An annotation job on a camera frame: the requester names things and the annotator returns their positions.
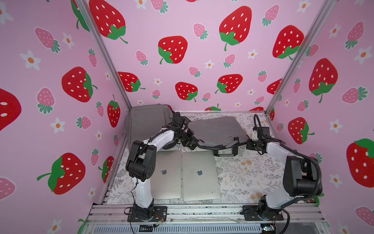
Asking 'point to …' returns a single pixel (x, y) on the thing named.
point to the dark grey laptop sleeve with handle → (223, 135)
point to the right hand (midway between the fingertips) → (248, 143)
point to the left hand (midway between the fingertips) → (200, 139)
